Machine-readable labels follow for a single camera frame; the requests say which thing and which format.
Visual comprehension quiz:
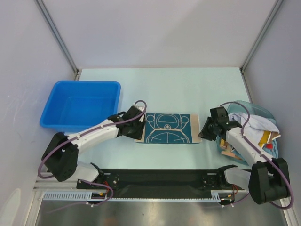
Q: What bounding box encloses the teal beige Doraemon towel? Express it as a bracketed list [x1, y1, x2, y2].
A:
[135, 113, 202, 144]

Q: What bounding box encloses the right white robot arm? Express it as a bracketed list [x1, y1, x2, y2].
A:
[198, 106, 294, 210]

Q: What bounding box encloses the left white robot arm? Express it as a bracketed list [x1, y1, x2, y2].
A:
[41, 104, 146, 188]

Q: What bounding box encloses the translucent teal basket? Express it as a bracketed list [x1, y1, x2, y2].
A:
[215, 100, 280, 165]

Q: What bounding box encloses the white lavender towel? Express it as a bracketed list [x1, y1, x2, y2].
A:
[244, 114, 280, 144]

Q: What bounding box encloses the yellow white towel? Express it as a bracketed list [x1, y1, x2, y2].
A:
[216, 131, 281, 162]

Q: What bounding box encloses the blue plastic bin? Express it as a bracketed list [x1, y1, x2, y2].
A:
[40, 81, 121, 132]

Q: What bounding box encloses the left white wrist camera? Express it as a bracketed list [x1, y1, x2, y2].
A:
[133, 104, 146, 114]

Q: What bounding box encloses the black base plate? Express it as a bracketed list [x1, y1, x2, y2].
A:
[66, 167, 234, 198]

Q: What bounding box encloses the white slotted cable duct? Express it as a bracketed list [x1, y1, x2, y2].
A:
[42, 190, 244, 202]

